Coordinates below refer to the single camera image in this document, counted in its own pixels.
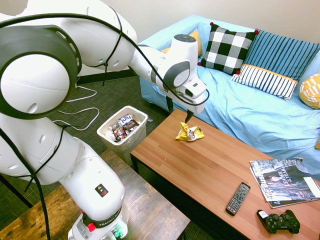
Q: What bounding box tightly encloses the dark brown snack wrapper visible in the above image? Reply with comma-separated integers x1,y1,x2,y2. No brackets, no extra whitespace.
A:
122,118,140,133

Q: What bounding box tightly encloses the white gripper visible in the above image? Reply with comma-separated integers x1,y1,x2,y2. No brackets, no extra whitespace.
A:
165,86,209,124

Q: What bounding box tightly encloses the light blue sofa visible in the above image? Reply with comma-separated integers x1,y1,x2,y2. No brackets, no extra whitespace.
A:
138,14,320,182

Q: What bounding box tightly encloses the black remote control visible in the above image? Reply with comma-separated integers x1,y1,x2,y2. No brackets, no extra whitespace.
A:
225,181,252,217

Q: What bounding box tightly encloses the hint water bottle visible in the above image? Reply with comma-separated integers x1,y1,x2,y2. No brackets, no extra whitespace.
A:
117,113,133,128

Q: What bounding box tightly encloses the white floor cable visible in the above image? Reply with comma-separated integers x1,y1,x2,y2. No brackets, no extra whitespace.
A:
52,84,100,132

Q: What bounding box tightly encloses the wooden coffee table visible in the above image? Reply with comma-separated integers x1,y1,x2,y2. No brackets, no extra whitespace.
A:
129,107,320,240

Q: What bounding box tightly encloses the blue striped pillow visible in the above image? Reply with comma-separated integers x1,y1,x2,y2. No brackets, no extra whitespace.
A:
243,29,320,82

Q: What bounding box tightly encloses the white plastic trash bin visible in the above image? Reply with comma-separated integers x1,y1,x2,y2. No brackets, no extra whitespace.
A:
96,105,149,167

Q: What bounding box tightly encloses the white navy striped pillow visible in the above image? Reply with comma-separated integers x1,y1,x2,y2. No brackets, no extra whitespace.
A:
230,64,299,102

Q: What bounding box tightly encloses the plain mustard yellow pillow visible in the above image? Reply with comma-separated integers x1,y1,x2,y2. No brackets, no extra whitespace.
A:
160,29,204,58

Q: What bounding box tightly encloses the rustic wooden robot table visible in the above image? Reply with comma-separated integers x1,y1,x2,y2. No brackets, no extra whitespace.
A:
0,148,191,240

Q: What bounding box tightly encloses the magazine with white edge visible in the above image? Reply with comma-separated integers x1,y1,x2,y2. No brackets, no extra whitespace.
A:
249,167,320,210

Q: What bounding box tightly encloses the brown orange candy wrapper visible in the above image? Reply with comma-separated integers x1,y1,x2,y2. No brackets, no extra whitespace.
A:
111,126,128,143

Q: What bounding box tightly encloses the black game controller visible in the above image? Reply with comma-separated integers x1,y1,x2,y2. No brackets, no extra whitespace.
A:
256,208,301,235

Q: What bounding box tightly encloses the yellow white patterned bolster pillow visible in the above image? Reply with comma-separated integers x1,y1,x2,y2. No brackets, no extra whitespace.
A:
299,72,320,110

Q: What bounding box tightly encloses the yellow chip bag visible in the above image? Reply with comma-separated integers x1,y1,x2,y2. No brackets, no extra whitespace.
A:
174,121,205,142

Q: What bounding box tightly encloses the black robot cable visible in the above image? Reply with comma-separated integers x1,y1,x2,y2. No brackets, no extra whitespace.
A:
0,12,210,240

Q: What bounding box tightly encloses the black white checkered pillow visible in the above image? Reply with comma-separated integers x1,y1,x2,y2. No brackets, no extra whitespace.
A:
197,21,260,76

